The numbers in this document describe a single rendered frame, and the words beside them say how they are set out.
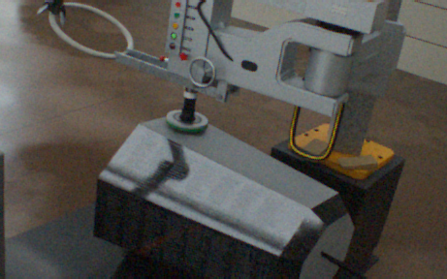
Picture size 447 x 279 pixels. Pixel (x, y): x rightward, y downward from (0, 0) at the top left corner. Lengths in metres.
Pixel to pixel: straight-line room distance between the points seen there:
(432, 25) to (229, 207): 6.29
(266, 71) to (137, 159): 0.78
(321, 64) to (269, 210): 0.67
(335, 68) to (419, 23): 6.07
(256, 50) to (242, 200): 0.67
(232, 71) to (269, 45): 0.23
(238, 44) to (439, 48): 6.09
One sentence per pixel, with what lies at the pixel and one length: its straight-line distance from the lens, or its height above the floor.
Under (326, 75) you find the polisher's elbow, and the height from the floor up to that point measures 1.38.
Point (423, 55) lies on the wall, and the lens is 8.68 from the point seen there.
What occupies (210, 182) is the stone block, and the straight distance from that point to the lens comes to 2.76.
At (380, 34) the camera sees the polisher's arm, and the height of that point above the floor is 1.50.
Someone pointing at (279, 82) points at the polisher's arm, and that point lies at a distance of 2.70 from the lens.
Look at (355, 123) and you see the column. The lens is 3.34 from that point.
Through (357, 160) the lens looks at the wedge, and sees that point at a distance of 3.28.
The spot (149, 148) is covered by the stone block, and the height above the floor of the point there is 0.80.
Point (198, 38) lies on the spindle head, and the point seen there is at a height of 1.37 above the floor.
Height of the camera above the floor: 2.09
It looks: 24 degrees down
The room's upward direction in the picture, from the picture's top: 10 degrees clockwise
